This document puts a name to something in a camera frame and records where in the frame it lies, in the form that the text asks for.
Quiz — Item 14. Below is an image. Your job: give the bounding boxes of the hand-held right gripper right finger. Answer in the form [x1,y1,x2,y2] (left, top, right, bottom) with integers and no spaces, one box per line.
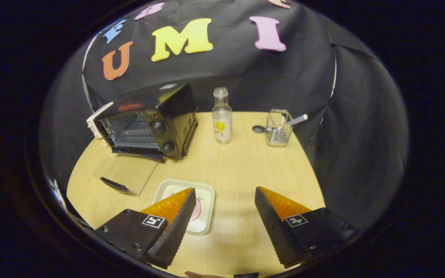
[255,186,364,269]

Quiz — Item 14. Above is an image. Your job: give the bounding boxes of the pink food piece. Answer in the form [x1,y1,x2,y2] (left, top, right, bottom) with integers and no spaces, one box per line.
[190,197,202,222]

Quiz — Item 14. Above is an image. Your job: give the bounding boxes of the white square plate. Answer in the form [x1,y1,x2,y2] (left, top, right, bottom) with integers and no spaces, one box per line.
[152,179,216,236]

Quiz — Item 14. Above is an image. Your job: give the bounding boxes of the clear plastic bottle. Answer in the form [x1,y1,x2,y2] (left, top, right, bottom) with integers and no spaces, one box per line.
[212,87,233,144]

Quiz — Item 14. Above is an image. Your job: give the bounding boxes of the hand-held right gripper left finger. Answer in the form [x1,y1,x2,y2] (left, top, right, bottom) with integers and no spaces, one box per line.
[94,188,197,270]

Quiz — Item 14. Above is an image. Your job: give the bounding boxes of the white toaster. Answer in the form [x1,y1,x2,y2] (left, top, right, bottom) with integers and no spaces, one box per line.
[87,102,114,139]

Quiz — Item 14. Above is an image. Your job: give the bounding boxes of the black electric oven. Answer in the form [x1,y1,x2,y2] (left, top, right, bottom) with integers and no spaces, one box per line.
[92,83,199,195]

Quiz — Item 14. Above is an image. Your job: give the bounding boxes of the white straw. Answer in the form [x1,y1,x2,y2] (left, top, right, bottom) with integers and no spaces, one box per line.
[282,114,308,127]

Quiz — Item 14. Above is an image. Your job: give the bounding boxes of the clear glass cup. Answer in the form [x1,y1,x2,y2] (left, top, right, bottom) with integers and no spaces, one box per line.
[265,109,294,147]

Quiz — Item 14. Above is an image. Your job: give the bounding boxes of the black backdrop cloth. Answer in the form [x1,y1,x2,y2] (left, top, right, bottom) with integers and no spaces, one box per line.
[39,0,408,232]

